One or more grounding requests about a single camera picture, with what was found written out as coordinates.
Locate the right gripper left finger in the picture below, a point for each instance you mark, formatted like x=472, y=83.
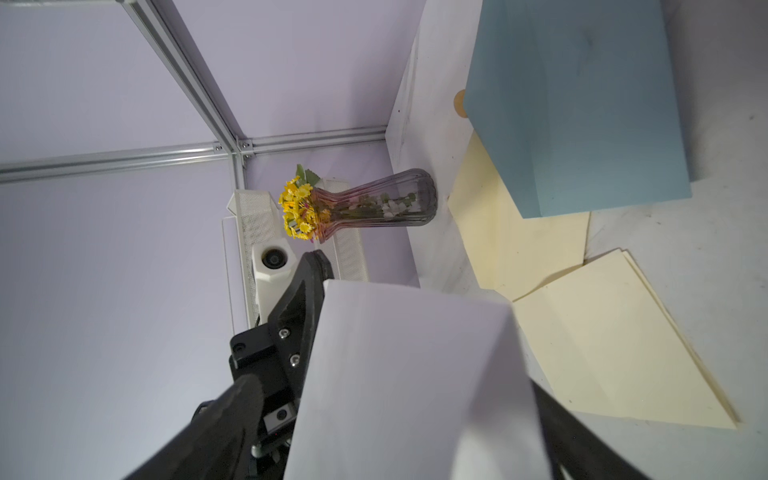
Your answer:
x=217, y=442

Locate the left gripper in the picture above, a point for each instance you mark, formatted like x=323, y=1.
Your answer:
x=279, y=354

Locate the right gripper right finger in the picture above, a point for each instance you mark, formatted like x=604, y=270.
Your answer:
x=572, y=448

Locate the red bordered letter paper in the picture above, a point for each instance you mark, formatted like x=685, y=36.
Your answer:
x=407, y=383

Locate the teal envelope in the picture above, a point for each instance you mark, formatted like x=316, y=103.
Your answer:
x=575, y=103

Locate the cream envelope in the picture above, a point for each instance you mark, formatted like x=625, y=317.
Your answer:
x=508, y=253

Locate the yellow flower bouquet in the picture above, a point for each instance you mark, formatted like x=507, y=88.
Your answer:
x=305, y=216

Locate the white mesh two-tier shelf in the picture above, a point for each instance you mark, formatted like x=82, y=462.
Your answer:
x=256, y=217

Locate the cream paper sheet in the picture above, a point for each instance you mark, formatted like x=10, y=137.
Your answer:
x=607, y=346

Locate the dark glass vase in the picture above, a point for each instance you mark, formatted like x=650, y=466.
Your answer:
x=405, y=199

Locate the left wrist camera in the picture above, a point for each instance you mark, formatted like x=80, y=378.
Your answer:
x=272, y=264

